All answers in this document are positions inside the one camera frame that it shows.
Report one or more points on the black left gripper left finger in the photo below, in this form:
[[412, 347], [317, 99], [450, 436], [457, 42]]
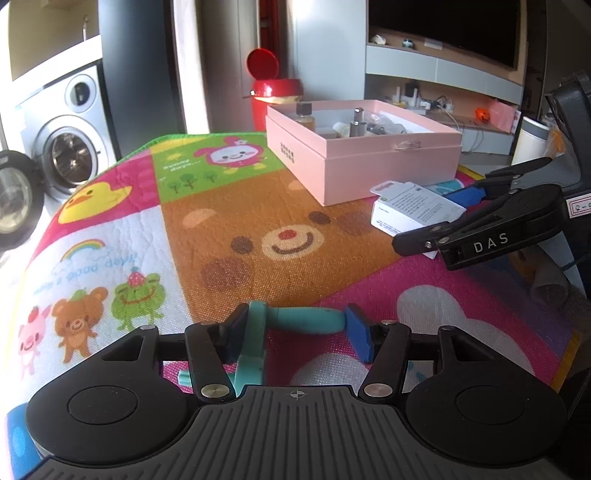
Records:
[[209, 348]]

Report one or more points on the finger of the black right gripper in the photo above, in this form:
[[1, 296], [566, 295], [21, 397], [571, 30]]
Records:
[[521, 176], [518, 219]]

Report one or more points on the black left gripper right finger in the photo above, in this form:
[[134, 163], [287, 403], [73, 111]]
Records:
[[382, 345]]

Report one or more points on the teal handheld massager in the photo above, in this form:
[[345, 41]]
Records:
[[304, 358]]

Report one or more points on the white boxed product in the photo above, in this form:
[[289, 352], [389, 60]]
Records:
[[402, 207]]

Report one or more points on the clear plastic bag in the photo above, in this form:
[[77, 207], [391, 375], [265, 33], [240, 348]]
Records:
[[385, 127]]

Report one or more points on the red silver spray bottle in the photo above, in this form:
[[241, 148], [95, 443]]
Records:
[[357, 128]]

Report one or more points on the cream lotion tube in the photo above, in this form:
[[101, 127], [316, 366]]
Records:
[[342, 130]]

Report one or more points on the amber liquid bottle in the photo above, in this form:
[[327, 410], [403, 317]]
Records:
[[304, 116]]

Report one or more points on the orange pumpkin toy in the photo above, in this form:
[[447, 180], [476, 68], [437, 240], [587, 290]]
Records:
[[482, 115]]

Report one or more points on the grey tv shelf unit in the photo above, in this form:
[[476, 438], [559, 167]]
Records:
[[461, 81]]

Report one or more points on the black television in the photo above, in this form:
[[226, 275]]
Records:
[[490, 29]]

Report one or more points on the colourful cartoon play mat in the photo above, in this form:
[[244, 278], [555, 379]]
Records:
[[190, 227]]

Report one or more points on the pink cardboard box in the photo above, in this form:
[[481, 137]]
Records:
[[344, 169]]

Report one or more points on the red trash bin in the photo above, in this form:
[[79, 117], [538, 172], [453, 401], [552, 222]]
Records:
[[267, 86]]

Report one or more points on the silver washing machine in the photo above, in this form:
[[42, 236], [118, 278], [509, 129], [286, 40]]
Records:
[[68, 140]]

